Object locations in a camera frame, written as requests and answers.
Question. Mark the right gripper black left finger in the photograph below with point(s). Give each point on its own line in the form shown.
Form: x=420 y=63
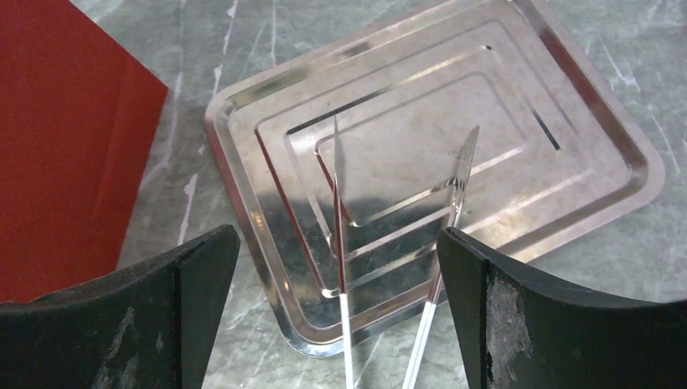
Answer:
x=150 y=325

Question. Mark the red paper bag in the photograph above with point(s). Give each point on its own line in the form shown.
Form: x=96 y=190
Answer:
x=78 y=116

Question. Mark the silver metal tray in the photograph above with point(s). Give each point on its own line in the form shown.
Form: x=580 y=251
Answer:
x=386 y=111

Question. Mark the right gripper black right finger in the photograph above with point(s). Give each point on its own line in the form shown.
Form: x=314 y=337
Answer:
x=520 y=327

